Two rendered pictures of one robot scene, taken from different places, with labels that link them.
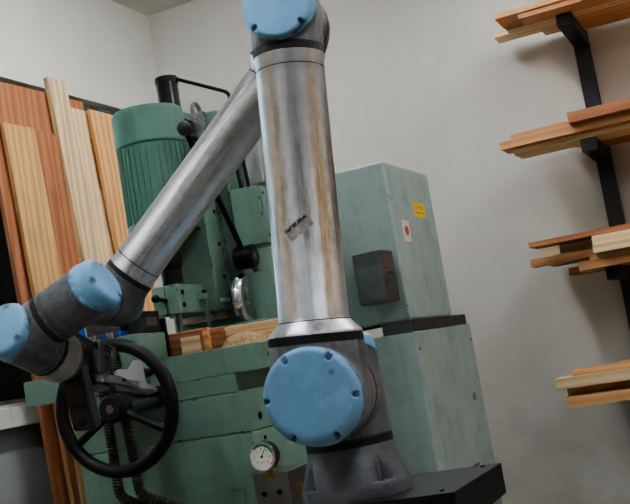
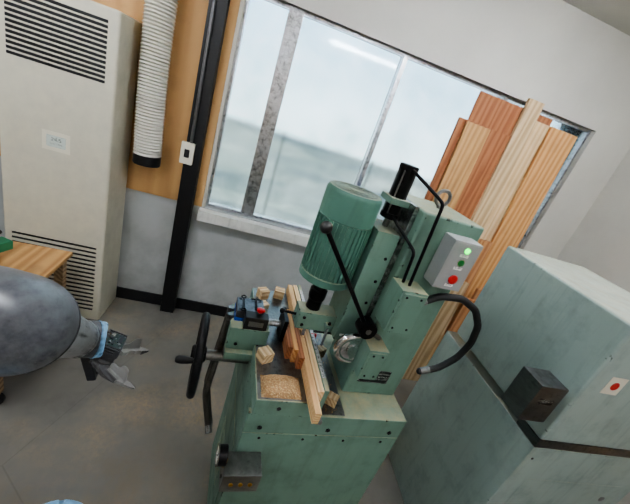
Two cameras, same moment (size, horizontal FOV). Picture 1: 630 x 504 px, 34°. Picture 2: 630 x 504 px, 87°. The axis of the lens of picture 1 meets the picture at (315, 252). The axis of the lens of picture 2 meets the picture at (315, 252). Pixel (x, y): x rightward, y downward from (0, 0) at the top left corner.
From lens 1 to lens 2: 204 cm
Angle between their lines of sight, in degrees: 58
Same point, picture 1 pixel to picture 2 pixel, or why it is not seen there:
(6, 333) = not seen: hidden behind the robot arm
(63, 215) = (480, 184)
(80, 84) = (566, 106)
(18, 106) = (493, 112)
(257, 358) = (255, 408)
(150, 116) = (333, 199)
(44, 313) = not seen: outside the picture
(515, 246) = not seen: outside the picture
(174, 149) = (339, 232)
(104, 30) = (624, 71)
